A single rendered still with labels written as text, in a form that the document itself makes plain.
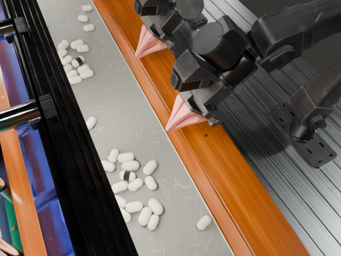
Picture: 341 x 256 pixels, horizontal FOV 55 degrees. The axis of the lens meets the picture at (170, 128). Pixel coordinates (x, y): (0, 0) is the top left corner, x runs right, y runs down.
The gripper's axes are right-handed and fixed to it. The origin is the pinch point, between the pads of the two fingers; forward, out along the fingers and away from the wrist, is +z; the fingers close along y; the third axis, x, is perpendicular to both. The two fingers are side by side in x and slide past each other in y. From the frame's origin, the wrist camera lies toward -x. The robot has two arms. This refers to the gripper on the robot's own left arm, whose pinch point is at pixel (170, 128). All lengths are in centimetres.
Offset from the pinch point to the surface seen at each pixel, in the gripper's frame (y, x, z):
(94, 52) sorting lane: -40.4, 5.7, 11.3
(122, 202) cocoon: 6.3, -1.4, 16.9
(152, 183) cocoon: 5.0, 3.3, 11.3
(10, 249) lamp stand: 8.2, -18.5, 29.0
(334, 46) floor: -65, 158, -54
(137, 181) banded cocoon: 3.3, 1.5, 13.3
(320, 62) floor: -58, 147, -42
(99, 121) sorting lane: -16.3, 1.6, 16.2
